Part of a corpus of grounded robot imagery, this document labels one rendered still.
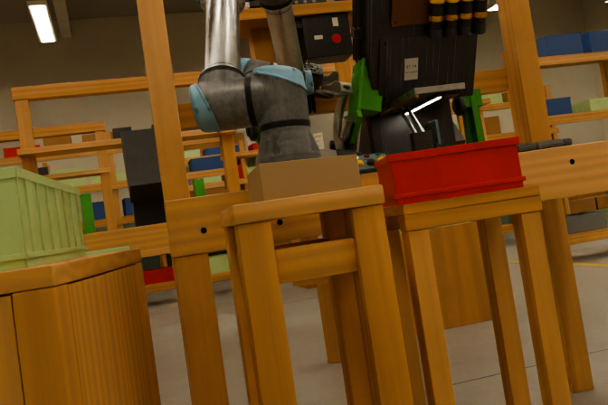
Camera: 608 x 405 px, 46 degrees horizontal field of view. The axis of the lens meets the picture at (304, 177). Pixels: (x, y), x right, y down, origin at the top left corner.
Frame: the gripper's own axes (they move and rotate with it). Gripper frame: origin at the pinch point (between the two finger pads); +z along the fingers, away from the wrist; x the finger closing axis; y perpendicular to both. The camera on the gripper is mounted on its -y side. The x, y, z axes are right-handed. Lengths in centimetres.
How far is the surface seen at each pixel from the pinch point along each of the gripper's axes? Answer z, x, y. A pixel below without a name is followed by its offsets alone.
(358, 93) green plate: 2.6, -8.9, 5.7
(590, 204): 592, 612, -496
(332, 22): -3.1, 31.5, 8.4
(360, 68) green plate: 2.5, -2.5, 11.0
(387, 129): 18.2, -1.7, -10.7
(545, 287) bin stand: 38, -87, 9
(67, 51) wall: -249, 858, -524
